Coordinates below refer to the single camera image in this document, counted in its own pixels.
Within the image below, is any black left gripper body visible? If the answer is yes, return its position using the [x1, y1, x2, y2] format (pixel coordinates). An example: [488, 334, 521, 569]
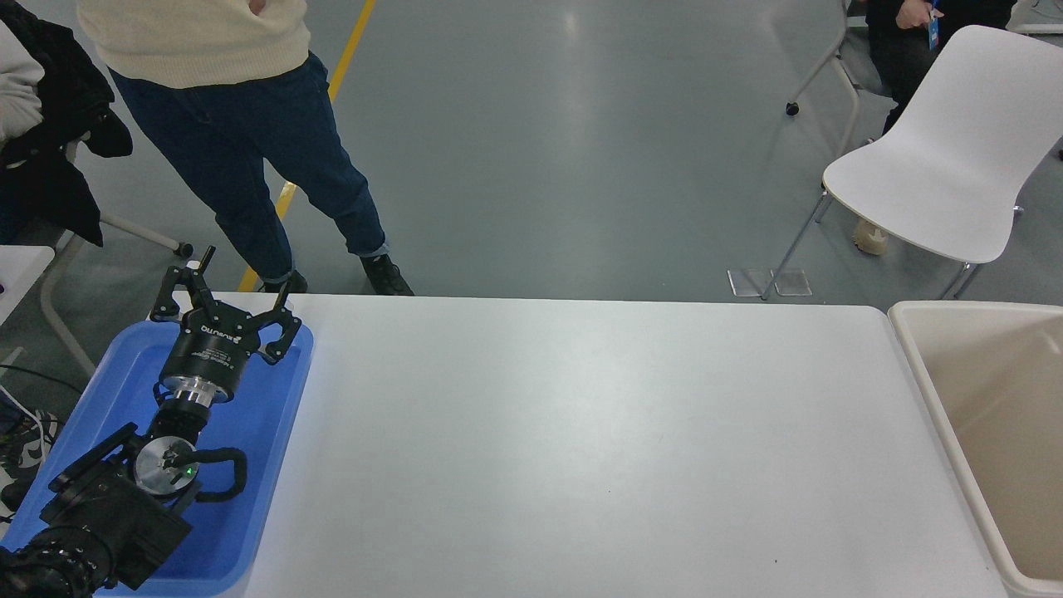
[158, 303, 267, 391]

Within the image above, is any blue plastic tray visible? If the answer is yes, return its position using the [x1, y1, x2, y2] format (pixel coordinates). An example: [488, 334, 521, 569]
[1, 320, 315, 597]

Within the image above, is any small white side table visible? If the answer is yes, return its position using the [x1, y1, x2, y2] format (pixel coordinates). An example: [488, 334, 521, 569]
[0, 245, 56, 325]

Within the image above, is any standing person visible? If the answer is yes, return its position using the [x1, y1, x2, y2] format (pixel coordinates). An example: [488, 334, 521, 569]
[76, 0, 414, 297]

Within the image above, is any black and white sneaker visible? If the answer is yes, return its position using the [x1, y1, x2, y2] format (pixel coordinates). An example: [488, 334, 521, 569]
[0, 407, 59, 512]

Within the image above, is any seated person with dark coat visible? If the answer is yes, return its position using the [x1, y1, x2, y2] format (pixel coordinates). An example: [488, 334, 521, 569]
[0, 0, 134, 248]

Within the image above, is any beige shoe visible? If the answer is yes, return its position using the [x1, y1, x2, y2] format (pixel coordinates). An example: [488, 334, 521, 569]
[852, 218, 889, 256]

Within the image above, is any grey chair with caster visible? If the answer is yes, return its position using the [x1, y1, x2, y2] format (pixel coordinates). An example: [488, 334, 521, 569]
[785, 0, 894, 159]

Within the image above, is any seated person with badge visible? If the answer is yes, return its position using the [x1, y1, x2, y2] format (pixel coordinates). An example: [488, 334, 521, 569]
[865, 0, 1018, 134]

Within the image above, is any white plastic chair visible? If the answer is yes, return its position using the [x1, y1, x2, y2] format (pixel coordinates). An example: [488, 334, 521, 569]
[760, 23, 1063, 301]

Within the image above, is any large pale bin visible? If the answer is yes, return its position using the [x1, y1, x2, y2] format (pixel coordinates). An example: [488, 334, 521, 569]
[887, 301, 1063, 598]

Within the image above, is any grey wheeled chair frame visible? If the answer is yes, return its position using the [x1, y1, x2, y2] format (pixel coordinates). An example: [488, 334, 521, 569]
[40, 137, 194, 379]

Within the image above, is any thin black cable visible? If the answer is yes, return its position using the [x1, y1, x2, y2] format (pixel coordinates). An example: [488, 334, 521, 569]
[0, 363, 86, 393]

